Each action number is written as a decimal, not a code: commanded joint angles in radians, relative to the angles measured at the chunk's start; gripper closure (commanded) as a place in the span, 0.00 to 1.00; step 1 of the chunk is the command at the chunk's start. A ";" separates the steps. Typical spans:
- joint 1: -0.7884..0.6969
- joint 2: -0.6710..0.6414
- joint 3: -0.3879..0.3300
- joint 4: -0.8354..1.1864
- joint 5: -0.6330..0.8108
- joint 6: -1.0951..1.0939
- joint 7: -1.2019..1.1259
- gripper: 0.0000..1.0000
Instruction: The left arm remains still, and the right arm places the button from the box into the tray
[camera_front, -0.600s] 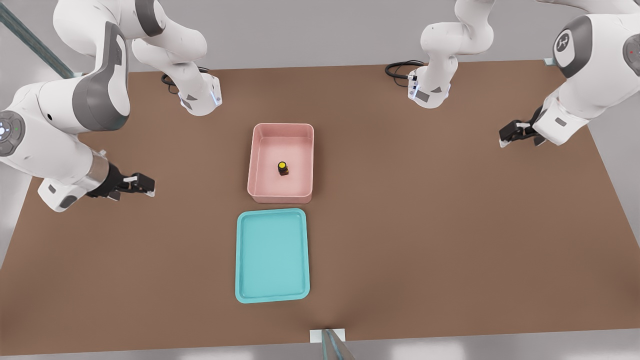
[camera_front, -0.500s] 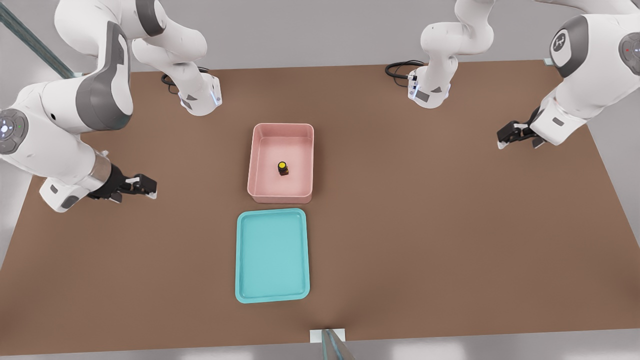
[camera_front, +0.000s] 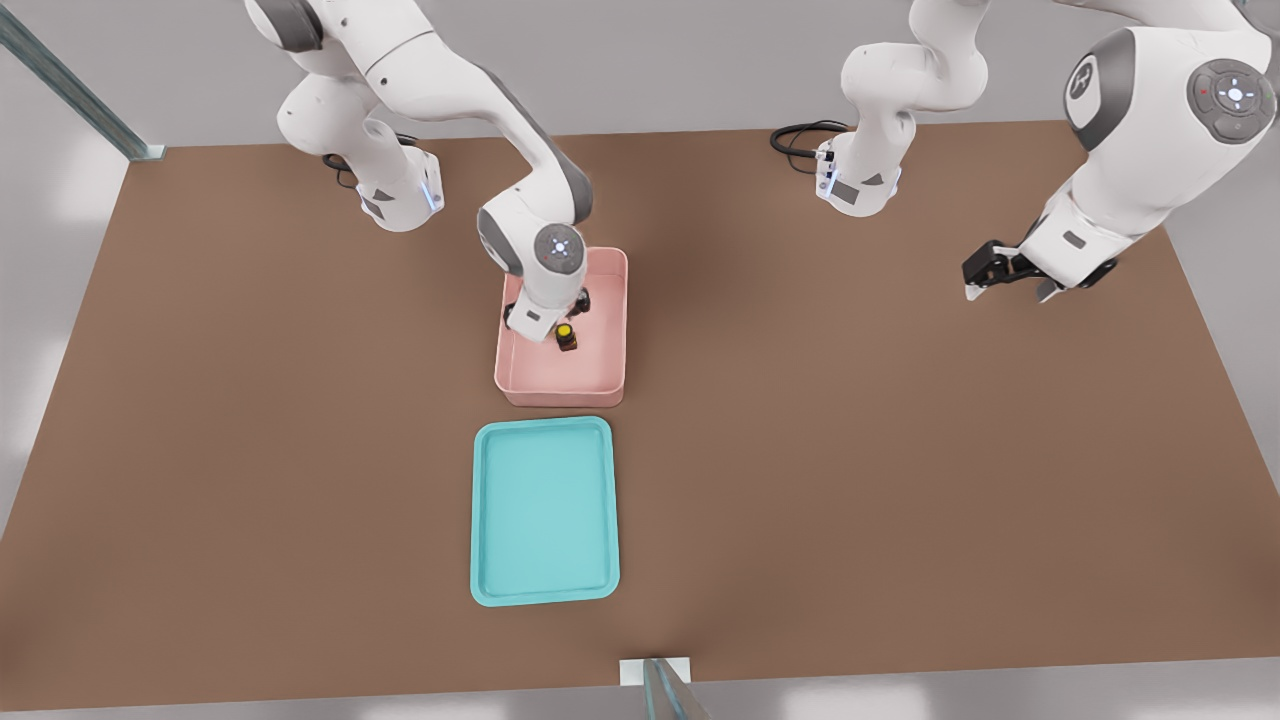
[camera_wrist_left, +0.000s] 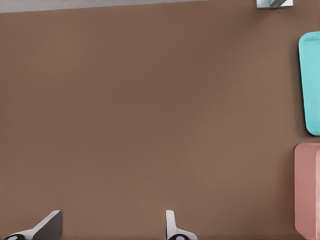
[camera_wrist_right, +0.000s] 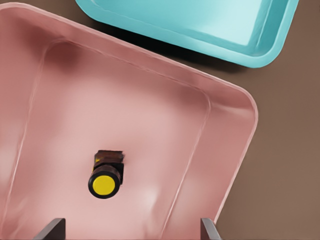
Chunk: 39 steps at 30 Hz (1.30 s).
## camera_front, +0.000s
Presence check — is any black cable loop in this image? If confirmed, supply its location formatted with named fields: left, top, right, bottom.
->
left=322, top=132, right=421, bottom=190
left=770, top=121, right=851, bottom=177

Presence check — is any pale blue-green tray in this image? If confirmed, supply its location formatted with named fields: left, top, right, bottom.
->
left=470, top=416, right=621, bottom=608

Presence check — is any silver frame post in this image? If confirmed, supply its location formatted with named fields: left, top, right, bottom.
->
left=0, top=8, right=166, bottom=162
left=619, top=657, right=711, bottom=720

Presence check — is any pink box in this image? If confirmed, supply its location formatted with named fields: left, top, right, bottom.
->
left=494, top=247, right=629, bottom=409

